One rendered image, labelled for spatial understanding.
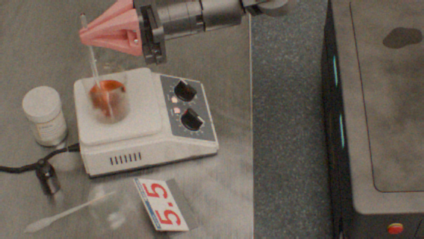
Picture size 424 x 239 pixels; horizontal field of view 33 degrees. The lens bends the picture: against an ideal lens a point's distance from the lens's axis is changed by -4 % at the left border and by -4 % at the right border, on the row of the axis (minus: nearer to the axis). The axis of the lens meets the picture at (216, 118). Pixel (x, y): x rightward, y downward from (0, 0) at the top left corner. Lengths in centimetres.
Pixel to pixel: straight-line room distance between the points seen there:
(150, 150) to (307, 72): 120
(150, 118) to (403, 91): 82
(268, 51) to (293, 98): 20
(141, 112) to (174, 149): 7
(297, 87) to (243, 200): 113
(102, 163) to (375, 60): 89
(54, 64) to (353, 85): 75
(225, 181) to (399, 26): 90
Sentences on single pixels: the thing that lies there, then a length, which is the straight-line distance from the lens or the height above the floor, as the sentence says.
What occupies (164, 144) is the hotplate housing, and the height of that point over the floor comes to 81.
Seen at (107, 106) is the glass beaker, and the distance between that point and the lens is 102.
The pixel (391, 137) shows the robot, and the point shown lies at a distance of 165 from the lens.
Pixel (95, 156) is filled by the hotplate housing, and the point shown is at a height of 81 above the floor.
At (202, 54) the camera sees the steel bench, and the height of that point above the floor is 75.
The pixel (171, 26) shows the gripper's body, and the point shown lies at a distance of 92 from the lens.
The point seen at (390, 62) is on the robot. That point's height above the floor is 36.
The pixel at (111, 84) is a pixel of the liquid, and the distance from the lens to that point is 106.
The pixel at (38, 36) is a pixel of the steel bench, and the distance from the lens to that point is 133.
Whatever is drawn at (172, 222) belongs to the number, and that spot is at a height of 77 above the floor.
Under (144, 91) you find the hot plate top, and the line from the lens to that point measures 109.
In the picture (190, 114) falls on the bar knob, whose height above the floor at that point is 81.
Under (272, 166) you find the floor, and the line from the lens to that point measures 201.
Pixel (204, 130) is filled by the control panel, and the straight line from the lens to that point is 110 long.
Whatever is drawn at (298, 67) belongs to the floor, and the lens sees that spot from 223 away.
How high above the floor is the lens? 168
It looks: 53 degrees down
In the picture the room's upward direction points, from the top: 2 degrees counter-clockwise
